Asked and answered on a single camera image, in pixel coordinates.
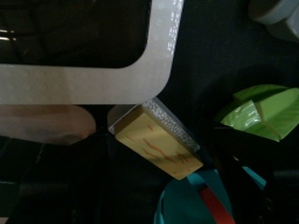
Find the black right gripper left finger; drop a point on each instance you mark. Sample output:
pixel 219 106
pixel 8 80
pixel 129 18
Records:
pixel 89 186

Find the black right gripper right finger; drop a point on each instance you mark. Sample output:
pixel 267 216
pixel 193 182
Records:
pixel 272 204

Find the yellow egg sushi toy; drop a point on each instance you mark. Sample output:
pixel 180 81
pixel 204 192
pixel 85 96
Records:
pixel 155 143

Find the red toy piece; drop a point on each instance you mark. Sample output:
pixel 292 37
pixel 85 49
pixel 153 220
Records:
pixel 216 208

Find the teal basket with orange rim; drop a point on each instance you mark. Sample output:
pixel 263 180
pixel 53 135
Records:
pixel 179 204

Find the pink tray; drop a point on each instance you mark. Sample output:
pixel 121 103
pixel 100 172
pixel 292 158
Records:
pixel 43 122

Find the green toy lettuce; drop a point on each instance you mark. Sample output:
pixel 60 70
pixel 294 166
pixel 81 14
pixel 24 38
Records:
pixel 268 113

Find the white toy sink tray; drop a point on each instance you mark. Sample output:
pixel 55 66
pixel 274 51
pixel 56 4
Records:
pixel 77 86

